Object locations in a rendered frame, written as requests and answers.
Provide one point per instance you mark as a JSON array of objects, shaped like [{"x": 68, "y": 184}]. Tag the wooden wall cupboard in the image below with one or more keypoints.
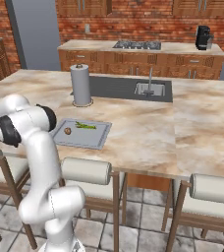
[
  {"x": 202, "y": 6},
  {"x": 84, "y": 6}
]

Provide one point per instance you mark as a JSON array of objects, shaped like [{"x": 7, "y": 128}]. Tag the wooden base cupboard run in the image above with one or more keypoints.
[{"x": 117, "y": 60}]

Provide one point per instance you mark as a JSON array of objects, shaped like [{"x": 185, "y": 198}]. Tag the dark hob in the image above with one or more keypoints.
[{"x": 137, "y": 45}]

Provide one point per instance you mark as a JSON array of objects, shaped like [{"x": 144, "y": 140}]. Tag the green asparagus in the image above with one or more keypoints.
[{"x": 86, "y": 126}]

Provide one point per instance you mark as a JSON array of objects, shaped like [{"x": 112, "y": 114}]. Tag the tall grey fridge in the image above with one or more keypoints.
[{"x": 35, "y": 32}]

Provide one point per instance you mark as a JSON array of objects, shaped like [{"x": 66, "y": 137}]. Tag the white cushioned wooden stool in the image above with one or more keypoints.
[
  {"x": 94, "y": 177},
  {"x": 212, "y": 200},
  {"x": 9, "y": 167}
]

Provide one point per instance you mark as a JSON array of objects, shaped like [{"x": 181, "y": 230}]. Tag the dark grey sink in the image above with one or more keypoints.
[{"x": 117, "y": 88}]

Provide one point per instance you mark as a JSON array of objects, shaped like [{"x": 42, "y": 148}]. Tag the grey paper towel roll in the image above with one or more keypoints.
[{"x": 80, "y": 83}]

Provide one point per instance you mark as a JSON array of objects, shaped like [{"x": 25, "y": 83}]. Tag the grey rectangular tray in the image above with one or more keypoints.
[{"x": 84, "y": 139}]

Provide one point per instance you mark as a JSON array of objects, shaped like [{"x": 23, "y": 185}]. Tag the small brown round fruit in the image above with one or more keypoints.
[{"x": 67, "y": 131}]

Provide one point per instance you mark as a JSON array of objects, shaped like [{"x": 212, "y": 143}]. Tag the black coffee machine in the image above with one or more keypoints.
[{"x": 203, "y": 37}]

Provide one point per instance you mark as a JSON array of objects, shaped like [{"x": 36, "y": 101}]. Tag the grey wall socket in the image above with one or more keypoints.
[{"x": 87, "y": 28}]

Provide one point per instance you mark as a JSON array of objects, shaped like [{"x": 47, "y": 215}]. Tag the silver tap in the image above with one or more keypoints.
[{"x": 150, "y": 80}]

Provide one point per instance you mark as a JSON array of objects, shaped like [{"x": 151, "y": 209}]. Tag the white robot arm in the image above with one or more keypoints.
[{"x": 40, "y": 157}]

